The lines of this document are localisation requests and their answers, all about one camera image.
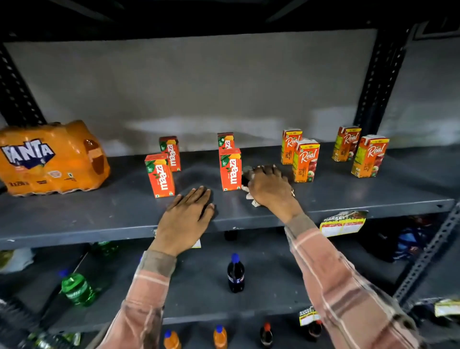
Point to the person's right hand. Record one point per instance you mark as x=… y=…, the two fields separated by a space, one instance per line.
x=271 y=190

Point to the person's left hand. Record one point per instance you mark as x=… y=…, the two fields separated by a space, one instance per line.
x=181 y=224

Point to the person's right thumb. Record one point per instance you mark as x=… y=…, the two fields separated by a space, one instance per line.
x=251 y=181

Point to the person's left thumb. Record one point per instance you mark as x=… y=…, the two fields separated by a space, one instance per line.
x=209 y=212

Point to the person's left little finger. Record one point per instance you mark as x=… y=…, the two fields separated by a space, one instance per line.
x=173 y=204

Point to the person's left middle finger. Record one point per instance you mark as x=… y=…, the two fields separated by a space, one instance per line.
x=196 y=194

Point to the white cleaning cloth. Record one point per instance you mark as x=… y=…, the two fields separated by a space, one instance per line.
x=250 y=197

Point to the person's left forearm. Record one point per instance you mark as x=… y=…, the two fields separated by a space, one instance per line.
x=143 y=302

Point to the person's right forearm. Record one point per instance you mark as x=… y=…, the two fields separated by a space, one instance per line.
x=345 y=287

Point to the red mango juice carton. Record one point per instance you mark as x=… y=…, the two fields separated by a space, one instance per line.
x=225 y=141
x=171 y=152
x=230 y=169
x=160 y=176

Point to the yellow white shelf price label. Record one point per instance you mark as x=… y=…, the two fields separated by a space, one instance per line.
x=447 y=308
x=343 y=223
x=196 y=244
x=308 y=316

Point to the orange apple juice carton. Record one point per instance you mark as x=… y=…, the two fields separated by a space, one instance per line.
x=289 y=145
x=345 y=143
x=305 y=161
x=370 y=156

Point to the dark metal shelving rack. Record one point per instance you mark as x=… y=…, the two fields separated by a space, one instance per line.
x=107 y=212

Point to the dark cola bottle blue cap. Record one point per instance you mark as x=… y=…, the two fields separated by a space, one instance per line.
x=235 y=275

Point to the green soda bottle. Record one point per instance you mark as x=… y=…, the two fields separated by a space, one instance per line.
x=106 y=248
x=77 y=289

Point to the orange soda bottle blue cap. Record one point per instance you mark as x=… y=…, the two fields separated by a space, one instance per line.
x=220 y=338
x=171 y=341

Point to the orange wrapped soda bottle pack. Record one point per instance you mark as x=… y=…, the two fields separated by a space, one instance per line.
x=50 y=158

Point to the dark cola bottle red cap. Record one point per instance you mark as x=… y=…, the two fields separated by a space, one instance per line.
x=315 y=330
x=266 y=336

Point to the blue wrapped bottle pack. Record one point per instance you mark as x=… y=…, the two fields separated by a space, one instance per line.
x=406 y=241

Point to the white yellow plastic packet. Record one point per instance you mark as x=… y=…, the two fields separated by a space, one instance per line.
x=16 y=259

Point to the green wrapped bottle pack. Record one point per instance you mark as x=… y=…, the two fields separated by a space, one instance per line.
x=50 y=341

